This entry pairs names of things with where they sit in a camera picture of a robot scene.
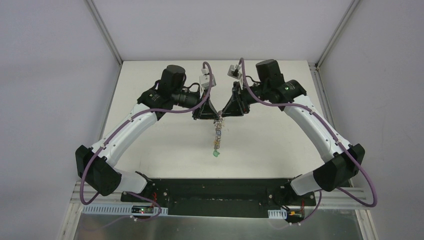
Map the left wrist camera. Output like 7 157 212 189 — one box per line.
199 67 217 90

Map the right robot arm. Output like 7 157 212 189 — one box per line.
222 59 365 205

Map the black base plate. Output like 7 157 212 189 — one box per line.
140 178 317 218

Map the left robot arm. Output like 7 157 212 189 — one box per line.
75 61 215 203

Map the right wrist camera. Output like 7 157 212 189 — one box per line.
227 64 243 80

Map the purple cable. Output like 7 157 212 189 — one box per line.
80 61 214 206
239 58 379 208

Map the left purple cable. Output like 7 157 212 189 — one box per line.
80 61 214 206

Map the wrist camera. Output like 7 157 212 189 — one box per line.
199 67 217 90
227 64 243 80

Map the large metal keyring with rings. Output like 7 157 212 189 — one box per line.
213 110 224 154

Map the right white cable duct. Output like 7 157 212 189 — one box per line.
267 208 288 220

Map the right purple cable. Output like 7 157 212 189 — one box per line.
239 58 379 208

